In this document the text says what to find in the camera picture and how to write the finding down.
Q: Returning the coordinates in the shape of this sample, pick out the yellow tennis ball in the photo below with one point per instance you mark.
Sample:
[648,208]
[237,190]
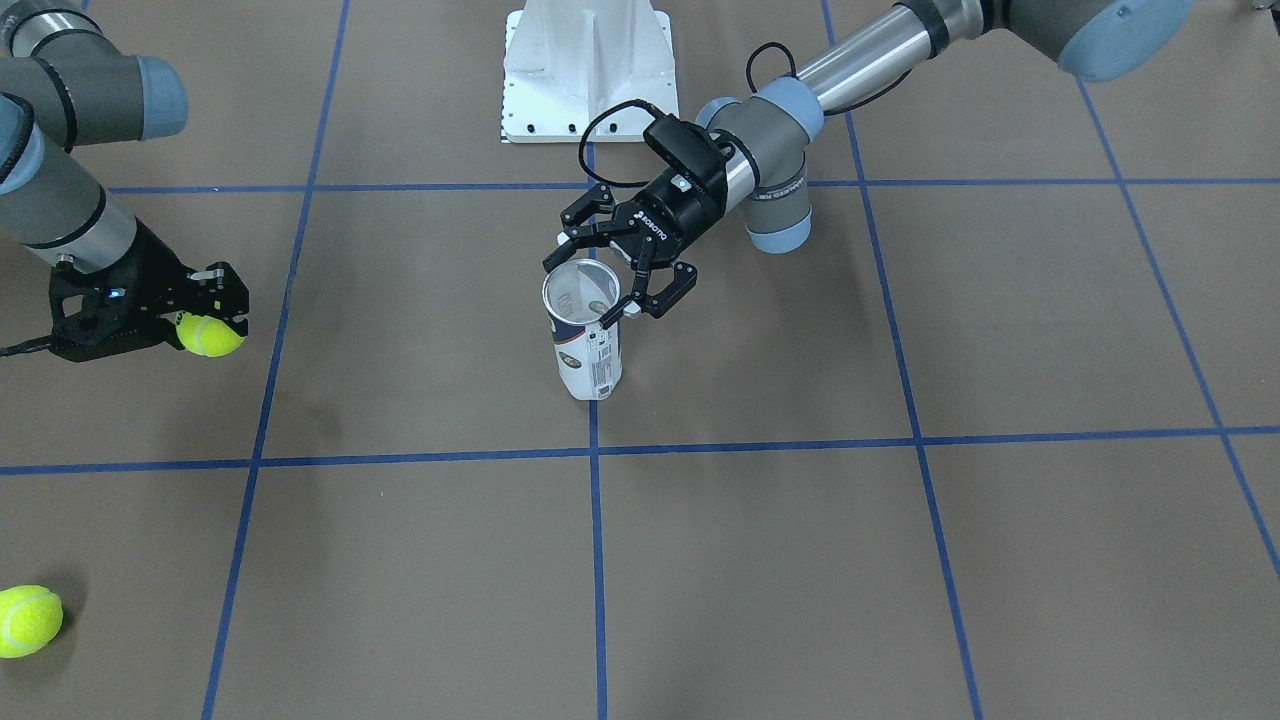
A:
[31,616]

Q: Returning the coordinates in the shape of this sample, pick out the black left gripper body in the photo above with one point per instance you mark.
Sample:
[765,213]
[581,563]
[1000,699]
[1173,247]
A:
[677,215]

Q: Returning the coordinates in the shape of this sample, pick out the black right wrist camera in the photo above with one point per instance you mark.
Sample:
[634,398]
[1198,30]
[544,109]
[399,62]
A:
[96,319]

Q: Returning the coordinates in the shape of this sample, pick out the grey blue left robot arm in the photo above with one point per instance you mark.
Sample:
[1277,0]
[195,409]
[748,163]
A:
[623,258]

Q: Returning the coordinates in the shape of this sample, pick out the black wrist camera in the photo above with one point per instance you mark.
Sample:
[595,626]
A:
[689,150]
[96,319]

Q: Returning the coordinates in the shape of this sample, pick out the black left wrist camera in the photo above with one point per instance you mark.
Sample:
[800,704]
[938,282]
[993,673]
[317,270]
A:
[689,150]

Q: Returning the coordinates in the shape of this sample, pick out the tennis ball with black logo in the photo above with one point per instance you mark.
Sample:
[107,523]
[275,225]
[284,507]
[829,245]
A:
[206,336]

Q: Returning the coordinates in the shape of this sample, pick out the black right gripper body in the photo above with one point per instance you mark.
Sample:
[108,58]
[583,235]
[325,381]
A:
[158,261]

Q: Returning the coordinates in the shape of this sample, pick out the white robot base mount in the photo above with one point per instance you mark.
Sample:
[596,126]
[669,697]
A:
[568,61]

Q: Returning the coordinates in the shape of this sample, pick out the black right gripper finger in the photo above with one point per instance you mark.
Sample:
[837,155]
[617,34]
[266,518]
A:
[218,291]
[164,328]

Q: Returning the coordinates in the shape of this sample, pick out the white blue tennis ball can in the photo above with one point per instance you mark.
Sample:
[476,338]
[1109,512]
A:
[588,345]

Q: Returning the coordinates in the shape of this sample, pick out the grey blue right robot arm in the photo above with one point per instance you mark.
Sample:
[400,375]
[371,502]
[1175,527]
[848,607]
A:
[65,85]

